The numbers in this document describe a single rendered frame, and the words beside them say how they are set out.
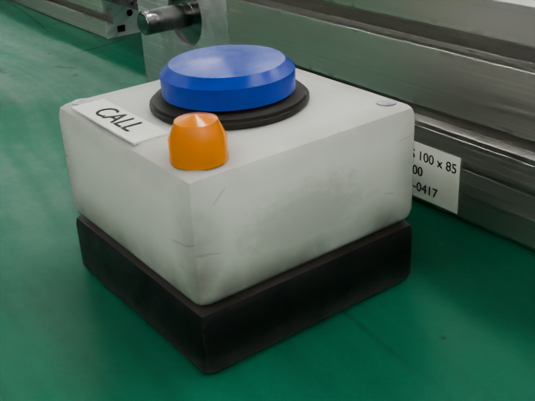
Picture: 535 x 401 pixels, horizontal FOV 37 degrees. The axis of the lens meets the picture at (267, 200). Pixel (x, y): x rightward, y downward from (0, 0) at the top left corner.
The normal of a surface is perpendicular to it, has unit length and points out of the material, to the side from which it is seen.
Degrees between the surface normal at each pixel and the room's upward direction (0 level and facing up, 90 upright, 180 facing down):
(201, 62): 3
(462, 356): 0
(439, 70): 90
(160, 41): 90
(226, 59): 3
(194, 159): 90
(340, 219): 90
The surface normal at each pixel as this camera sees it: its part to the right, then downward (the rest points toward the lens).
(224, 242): 0.60, 0.32
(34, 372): -0.05, -0.90
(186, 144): -0.26, 0.04
